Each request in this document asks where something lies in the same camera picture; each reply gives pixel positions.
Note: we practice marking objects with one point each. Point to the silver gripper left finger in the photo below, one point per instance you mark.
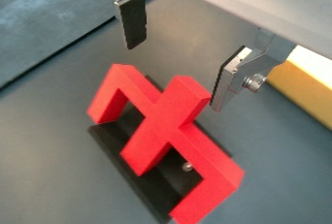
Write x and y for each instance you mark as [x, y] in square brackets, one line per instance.
[132, 14]

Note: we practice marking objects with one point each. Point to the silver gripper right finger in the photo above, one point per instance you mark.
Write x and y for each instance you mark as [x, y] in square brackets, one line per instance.
[247, 68]

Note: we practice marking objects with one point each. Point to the red cross-shaped block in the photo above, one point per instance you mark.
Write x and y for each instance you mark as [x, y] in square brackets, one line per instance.
[168, 129]

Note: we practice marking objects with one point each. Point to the yellow base board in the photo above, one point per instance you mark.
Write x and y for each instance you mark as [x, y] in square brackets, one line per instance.
[303, 78]

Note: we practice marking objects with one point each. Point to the black block holder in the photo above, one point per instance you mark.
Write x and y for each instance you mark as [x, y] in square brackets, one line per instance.
[167, 183]

